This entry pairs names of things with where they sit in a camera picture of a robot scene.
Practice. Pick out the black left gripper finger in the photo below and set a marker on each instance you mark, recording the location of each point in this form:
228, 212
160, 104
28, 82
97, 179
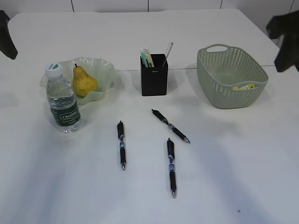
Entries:
7, 46

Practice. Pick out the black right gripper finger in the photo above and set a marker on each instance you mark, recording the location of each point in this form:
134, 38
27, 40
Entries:
286, 25

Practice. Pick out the yellow waste paper package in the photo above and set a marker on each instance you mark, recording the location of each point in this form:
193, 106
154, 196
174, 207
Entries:
246, 87

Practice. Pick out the yellow pear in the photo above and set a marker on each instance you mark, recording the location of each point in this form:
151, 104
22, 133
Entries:
83, 83

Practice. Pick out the clear plastic water bottle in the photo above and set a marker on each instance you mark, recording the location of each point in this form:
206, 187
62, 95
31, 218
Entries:
62, 100

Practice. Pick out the clear plastic ruler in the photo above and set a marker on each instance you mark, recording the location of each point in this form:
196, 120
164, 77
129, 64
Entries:
167, 52

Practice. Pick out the green utility knife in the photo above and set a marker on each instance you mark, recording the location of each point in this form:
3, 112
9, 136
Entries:
144, 58

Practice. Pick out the yellow utility knife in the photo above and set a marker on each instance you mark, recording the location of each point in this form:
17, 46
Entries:
148, 57

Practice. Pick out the black pen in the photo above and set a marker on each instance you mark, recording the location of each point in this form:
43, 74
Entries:
170, 126
121, 136
172, 177

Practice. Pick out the green plastic woven basket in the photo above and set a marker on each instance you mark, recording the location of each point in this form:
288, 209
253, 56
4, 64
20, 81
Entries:
221, 67

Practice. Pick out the green wavy glass plate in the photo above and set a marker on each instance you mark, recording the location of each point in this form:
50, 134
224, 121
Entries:
102, 70

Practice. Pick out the black square pen holder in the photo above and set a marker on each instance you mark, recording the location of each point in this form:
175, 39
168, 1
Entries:
154, 79

